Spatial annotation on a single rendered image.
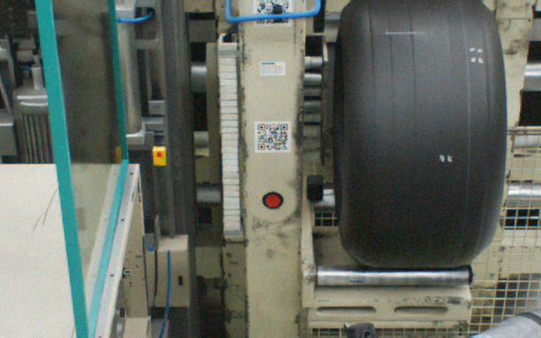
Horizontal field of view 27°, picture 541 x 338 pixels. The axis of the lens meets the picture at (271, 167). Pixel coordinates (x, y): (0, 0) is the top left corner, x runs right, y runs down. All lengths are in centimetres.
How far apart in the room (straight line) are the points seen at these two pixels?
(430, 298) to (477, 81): 55
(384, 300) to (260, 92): 54
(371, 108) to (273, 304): 64
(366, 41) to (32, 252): 76
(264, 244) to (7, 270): 74
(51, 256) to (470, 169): 80
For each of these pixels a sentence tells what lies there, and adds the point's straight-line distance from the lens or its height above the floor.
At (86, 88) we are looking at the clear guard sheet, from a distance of 174.
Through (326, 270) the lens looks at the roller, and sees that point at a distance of 247.
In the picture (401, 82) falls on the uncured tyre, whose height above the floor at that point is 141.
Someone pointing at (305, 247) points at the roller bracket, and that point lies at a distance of 248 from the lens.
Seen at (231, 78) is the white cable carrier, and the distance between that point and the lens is 230.
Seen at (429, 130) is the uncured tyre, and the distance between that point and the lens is 216.
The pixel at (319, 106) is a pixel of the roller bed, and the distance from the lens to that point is 277.
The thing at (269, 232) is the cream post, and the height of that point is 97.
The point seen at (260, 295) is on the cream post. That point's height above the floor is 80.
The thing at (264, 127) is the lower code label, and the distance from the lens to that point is 234.
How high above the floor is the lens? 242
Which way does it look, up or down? 32 degrees down
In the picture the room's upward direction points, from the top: straight up
